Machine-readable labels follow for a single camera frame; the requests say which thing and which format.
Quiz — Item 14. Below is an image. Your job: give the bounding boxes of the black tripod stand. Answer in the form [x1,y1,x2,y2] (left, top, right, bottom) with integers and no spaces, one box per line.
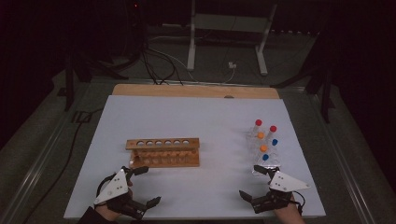
[62,46,129,112]
[270,31,337,124]

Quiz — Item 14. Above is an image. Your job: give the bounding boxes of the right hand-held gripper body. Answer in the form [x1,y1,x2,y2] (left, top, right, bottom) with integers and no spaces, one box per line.
[250,167,311,215]

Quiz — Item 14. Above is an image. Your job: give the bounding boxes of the person's left hand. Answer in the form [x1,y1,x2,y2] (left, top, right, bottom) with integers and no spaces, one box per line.
[94,204,132,223]

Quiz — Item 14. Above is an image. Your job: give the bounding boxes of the bundle of black floor cables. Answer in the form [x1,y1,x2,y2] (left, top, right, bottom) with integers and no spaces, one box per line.
[139,46,185,87]

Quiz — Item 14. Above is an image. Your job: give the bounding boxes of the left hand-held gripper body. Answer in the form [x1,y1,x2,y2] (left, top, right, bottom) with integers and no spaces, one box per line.
[92,166,148,220]

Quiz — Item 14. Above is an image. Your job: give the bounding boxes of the wooden test tube rack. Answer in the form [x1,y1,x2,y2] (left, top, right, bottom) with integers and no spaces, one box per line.
[125,137,201,169]

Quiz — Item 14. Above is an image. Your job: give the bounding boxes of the clear acrylic test tube rack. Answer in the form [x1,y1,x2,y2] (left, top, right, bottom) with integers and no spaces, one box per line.
[247,125,281,177]

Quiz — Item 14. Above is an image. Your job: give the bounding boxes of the white metal stand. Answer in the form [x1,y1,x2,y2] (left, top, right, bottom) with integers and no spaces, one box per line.
[186,0,278,77]

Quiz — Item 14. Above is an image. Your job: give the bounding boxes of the person's right hand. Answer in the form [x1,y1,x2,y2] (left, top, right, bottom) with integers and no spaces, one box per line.
[274,194,307,224]

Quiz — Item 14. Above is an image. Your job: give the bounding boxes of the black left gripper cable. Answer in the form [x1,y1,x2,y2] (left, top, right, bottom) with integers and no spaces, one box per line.
[95,174,124,202]

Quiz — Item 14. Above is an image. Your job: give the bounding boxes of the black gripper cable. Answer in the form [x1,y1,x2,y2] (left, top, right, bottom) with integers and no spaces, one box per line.
[95,174,124,202]
[291,190,305,217]

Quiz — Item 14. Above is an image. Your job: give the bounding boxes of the white table mat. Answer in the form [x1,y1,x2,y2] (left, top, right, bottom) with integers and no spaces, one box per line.
[64,94,327,220]

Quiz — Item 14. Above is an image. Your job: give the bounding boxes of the white floor cable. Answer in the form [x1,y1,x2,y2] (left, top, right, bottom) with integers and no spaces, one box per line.
[148,35,237,85]

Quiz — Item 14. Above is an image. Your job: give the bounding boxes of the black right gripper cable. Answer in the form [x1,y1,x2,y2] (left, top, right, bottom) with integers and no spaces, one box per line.
[291,190,305,217]

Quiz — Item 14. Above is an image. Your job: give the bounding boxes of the red-capped clear test tube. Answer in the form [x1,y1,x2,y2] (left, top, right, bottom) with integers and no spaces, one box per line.
[265,124,278,147]
[250,119,263,139]

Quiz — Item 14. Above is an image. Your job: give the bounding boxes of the black floor cable with bracket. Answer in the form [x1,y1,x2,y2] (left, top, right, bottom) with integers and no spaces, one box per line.
[21,107,105,224]

